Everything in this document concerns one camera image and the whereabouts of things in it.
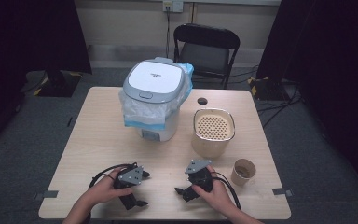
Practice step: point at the black folding chair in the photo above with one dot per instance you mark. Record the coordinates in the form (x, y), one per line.
(206, 56)

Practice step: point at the white wall socket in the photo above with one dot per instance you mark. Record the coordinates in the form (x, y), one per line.
(173, 5)

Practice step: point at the white trash can grey lid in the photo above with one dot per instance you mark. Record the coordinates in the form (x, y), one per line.
(155, 77)

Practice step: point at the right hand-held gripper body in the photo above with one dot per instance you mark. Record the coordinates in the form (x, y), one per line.
(200, 179)

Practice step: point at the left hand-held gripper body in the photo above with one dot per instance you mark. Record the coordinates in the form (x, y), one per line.
(132, 177)

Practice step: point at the person's left hand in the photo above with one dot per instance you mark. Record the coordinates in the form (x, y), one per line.
(104, 190)

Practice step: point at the brown paper cup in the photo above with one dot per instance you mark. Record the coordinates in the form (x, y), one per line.
(237, 181)

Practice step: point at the black stand base striped tape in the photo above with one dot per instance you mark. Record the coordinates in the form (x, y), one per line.
(268, 90)
(59, 85)

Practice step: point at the clear plastic bin liner bag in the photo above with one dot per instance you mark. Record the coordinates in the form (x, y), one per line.
(143, 112)

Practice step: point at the grey tape strip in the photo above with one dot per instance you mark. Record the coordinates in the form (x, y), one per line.
(281, 191)
(48, 194)

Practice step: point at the beige container with perforated strainer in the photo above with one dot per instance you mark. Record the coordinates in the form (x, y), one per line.
(209, 147)

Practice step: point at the person's right hand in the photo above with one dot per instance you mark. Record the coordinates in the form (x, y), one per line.
(216, 194)

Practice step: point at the small black floor tape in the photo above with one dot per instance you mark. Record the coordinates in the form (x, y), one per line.
(70, 122)

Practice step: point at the black curtain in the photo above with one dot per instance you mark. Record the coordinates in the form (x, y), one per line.
(332, 62)
(28, 37)

